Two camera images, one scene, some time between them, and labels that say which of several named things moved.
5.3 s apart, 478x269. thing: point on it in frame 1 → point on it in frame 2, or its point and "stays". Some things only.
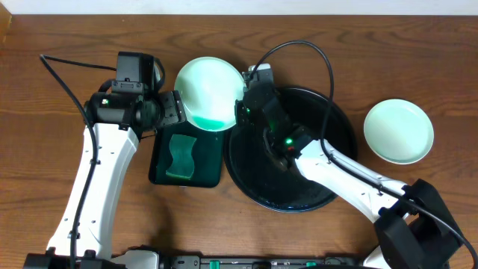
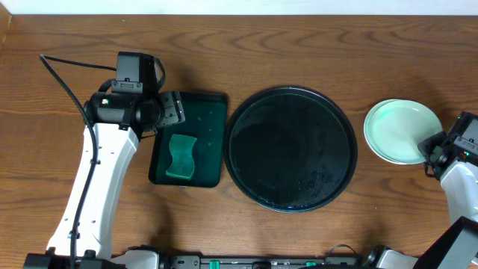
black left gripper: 170,108 stays
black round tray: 264,181 stays
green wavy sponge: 183,164 stays
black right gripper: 240,113 → 432,144
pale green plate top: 208,87 → 397,126
